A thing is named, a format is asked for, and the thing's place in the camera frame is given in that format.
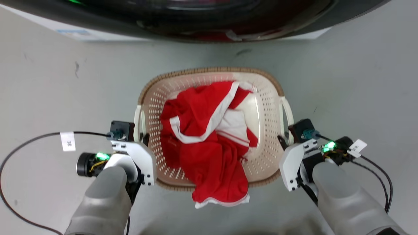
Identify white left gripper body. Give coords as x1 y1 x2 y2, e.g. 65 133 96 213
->
110 140 157 186

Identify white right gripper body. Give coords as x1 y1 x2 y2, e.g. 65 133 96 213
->
279 138 319 192

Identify beige perforated plastic laundry basket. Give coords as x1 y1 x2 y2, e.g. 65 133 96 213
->
134 67 295 192

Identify red and white garment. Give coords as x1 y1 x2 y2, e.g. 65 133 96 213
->
160 81 259 209

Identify blue sticker on washing machine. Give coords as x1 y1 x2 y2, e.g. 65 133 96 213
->
57 29 91 37

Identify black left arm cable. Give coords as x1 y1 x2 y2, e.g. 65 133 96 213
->
0 131 112 235

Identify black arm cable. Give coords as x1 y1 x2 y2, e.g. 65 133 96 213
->
359 154 394 214
349 160 390 211
0 131 112 235

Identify white right cable tag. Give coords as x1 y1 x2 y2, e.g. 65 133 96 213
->
347 139 368 159

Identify white cable tag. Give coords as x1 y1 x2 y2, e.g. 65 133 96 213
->
347 139 368 159
60 131 76 152

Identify white left cable tag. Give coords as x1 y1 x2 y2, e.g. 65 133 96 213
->
60 131 76 152

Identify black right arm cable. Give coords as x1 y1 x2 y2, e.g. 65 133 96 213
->
349 160 390 211
359 154 394 214

